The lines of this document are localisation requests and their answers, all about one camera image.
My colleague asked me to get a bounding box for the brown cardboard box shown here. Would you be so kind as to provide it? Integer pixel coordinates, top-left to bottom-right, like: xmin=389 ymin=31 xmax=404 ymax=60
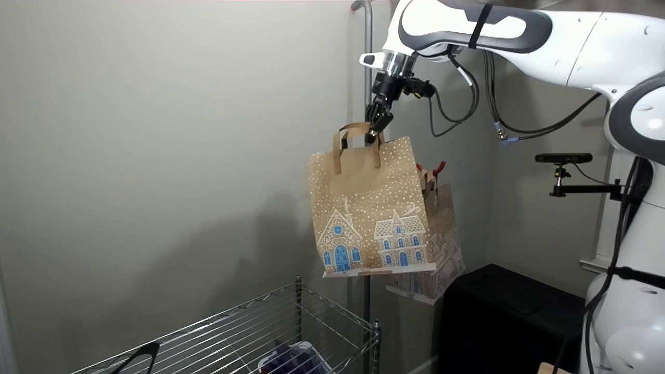
xmin=535 ymin=360 xmax=573 ymax=374

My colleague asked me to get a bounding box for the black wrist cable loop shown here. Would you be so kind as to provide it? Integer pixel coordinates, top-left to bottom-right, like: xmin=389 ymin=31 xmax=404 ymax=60
xmin=424 ymin=47 xmax=484 ymax=141

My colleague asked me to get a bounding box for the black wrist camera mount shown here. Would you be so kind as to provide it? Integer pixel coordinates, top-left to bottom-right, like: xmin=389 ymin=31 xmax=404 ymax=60
xmin=404 ymin=73 xmax=440 ymax=99

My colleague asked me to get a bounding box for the black cabinet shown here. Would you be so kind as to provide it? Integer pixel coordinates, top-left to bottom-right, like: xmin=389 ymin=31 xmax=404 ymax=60
xmin=437 ymin=262 xmax=591 ymax=374

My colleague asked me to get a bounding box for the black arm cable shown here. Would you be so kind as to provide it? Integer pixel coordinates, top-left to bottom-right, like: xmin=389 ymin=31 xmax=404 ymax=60
xmin=483 ymin=50 xmax=605 ymax=148

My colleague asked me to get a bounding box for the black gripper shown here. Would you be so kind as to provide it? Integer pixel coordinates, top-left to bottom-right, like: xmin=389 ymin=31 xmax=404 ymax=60
xmin=364 ymin=50 xmax=421 ymax=146

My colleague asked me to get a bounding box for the black clothes hanger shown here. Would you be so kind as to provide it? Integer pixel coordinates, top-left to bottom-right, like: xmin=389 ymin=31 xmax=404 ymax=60
xmin=108 ymin=339 xmax=163 ymax=374

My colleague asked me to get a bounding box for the brown paper gift bag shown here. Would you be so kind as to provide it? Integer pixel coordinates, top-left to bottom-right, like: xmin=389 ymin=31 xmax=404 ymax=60
xmin=414 ymin=177 xmax=468 ymax=303
xmin=305 ymin=120 xmax=440 ymax=281

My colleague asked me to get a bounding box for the grey metal stand pole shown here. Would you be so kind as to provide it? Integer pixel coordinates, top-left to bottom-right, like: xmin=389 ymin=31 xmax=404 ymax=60
xmin=347 ymin=0 xmax=380 ymax=374

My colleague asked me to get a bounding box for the red-tipped metal hook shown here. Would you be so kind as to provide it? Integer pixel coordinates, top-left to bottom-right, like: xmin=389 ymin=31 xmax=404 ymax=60
xmin=414 ymin=157 xmax=449 ymax=185

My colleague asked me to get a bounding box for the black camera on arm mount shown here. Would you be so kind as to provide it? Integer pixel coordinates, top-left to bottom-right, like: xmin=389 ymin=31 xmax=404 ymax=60
xmin=532 ymin=150 xmax=637 ymax=206

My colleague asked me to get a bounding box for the chrome wire shelf rack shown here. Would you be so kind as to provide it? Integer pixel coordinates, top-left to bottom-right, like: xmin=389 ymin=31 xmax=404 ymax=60
xmin=69 ymin=275 xmax=385 ymax=374

